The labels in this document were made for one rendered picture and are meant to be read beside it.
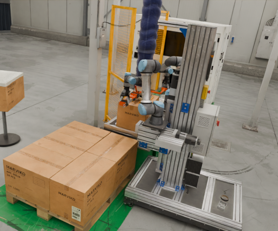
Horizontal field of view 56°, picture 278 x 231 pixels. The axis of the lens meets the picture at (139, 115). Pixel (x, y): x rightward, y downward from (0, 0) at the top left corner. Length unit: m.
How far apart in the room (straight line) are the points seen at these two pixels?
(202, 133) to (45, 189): 1.65
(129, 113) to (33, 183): 1.41
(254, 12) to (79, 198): 10.36
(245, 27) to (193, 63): 9.20
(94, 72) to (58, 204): 2.29
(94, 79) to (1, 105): 1.42
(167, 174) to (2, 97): 2.36
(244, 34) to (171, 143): 9.52
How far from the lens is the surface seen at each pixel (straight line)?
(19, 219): 3.11
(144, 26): 3.33
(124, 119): 3.47
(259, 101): 5.87
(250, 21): 11.74
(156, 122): 2.64
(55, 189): 2.70
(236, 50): 11.80
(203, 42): 2.59
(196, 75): 2.64
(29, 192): 2.99
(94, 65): 4.29
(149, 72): 2.51
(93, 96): 4.43
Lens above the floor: 2.14
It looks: 23 degrees down
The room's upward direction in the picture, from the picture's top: 7 degrees clockwise
